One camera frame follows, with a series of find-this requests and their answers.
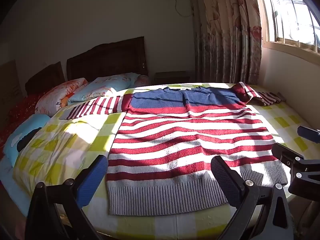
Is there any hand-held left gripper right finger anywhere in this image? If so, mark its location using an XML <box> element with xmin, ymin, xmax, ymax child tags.
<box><xmin>211</xmin><ymin>155</ymin><xmax>294</xmax><ymax>240</ymax></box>

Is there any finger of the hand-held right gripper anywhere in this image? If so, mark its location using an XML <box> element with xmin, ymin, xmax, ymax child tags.
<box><xmin>272</xmin><ymin>142</ymin><xmax>320</xmax><ymax>202</ymax></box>
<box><xmin>297</xmin><ymin>126</ymin><xmax>320</xmax><ymax>143</ymax></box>

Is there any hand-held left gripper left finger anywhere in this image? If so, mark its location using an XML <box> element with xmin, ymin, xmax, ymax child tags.
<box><xmin>25</xmin><ymin>154</ymin><xmax>109</xmax><ymax>240</ymax></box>

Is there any red white striped knit sweater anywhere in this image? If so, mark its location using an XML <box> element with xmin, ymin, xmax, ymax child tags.
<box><xmin>61</xmin><ymin>81</ymin><xmax>289</xmax><ymax>217</ymax></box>

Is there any yellow white checked bedsheet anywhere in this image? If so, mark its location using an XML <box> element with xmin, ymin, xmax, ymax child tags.
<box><xmin>12</xmin><ymin>82</ymin><xmax>320</xmax><ymax>233</ymax></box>

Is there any light blue cartoon pillow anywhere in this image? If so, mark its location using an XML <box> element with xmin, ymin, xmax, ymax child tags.
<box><xmin>3</xmin><ymin>114</ymin><xmax>51</xmax><ymax>168</ymax></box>

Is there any orange floral pillow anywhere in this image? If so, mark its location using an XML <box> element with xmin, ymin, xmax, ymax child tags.
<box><xmin>35</xmin><ymin>78</ymin><xmax>88</xmax><ymax>117</ymax></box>

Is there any light blue floral pillow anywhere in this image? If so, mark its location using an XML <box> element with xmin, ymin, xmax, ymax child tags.
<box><xmin>67</xmin><ymin>72</ymin><xmax>140</xmax><ymax>105</ymax></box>

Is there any red patterned blanket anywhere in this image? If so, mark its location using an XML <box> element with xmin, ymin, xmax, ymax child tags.
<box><xmin>0</xmin><ymin>92</ymin><xmax>48</xmax><ymax>155</ymax></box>

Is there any pink floral pillow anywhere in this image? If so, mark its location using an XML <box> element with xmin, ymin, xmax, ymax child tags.
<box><xmin>134</xmin><ymin>74</ymin><xmax>150</xmax><ymax>87</ymax></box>

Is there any small dark wooden headboard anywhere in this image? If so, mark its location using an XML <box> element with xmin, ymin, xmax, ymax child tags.
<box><xmin>25</xmin><ymin>61</ymin><xmax>66</xmax><ymax>97</ymax></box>

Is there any dark wooden nightstand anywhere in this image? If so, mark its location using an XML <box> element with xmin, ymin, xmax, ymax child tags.
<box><xmin>153</xmin><ymin>71</ymin><xmax>190</xmax><ymax>86</ymax></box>

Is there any large dark wooden headboard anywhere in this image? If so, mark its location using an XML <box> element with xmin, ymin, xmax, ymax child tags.
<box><xmin>66</xmin><ymin>36</ymin><xmax>148</xmax><ymax>82</ymax></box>

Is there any barred window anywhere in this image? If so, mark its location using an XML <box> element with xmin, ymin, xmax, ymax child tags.
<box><xmin>252</xmin><ymin>0</ymin><xmax>320</xmax><ymax>53</ymax></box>

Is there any floral curtain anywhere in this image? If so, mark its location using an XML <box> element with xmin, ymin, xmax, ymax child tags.
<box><xmin>194</xmin><ymin>0</ymin><xmax>263</xmax><ymax>85</ymax></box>

